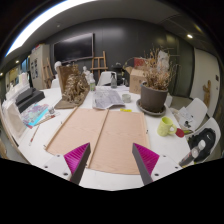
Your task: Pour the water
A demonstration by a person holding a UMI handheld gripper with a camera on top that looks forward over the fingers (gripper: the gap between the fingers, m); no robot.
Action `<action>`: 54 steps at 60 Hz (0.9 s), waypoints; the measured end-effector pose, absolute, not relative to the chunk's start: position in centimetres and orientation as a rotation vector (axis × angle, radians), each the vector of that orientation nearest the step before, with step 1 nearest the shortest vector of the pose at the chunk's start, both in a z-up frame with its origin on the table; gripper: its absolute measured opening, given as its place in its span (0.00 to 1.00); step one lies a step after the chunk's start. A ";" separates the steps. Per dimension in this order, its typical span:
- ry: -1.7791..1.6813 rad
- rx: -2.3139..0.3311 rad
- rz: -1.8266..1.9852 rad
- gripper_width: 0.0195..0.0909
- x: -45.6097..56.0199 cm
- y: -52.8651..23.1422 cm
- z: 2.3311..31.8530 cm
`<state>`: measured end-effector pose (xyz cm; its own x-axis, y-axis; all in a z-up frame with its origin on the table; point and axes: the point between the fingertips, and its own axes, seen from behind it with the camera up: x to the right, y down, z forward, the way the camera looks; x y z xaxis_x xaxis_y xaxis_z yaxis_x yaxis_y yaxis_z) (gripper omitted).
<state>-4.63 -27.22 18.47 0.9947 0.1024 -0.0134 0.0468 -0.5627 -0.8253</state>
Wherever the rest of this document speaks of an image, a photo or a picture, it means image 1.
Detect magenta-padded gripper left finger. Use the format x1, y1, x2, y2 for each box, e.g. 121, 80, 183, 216
43, 142, 92, 185

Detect grey plant saucer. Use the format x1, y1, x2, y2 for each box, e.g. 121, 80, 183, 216
135, 98, 167, 117

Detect carved wooden figure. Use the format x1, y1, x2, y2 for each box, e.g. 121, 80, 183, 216
202, 79, 212, 108

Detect small grey cup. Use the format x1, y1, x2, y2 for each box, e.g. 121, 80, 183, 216
121, 93, 132, 104

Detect clear spray bottle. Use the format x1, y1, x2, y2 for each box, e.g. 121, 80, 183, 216
110, 72, 118, 89

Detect colourful printed book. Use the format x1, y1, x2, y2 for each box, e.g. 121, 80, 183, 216
20, 103, 50, 129

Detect black backpack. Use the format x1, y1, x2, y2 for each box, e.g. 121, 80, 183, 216
187, 128, 217, 163

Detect light wooden board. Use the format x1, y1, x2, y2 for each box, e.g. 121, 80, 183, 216
44, 107, 150, 176

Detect black flat boxes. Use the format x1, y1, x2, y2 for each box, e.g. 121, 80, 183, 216
14, 87, 46, 114

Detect loose white papers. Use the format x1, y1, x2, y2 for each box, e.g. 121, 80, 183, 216
177, 106, 196, 129

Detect small white plaster bust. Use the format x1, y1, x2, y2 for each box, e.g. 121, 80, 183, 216
54, 60, 63, 79

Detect small white plaster figurine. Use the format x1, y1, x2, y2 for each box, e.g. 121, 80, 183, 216
82, 65, 92, 83

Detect flat round red coaster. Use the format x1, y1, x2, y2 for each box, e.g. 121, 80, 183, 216
175, 127, 186, 138

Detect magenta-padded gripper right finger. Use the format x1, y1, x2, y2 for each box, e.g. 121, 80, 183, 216
132, 143, 183, 186

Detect yellow-green ceramic mug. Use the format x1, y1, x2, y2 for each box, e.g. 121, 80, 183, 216
157, 116, 178, 138

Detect printed newspaper sheet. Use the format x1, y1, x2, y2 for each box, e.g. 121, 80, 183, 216
92, 87, 126, 110

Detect white cabinet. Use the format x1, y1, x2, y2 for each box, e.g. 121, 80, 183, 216
29, 44, 51, 90

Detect wooden easel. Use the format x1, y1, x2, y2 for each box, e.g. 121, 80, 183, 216
90, 50, 109, 81

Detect small green bottle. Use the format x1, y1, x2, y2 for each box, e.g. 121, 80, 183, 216
89, 73, 97, 92

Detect black wall screen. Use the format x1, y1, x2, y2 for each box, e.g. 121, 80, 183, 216
53, 32, 95, 64

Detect red box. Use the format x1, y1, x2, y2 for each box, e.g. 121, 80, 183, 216
133, 57, 148, 69

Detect dark pot with dried plant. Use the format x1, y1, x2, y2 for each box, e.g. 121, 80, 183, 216
139, 48, 178, 113

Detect white chair behind table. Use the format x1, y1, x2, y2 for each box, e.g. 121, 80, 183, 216
97, 70, 118, 87

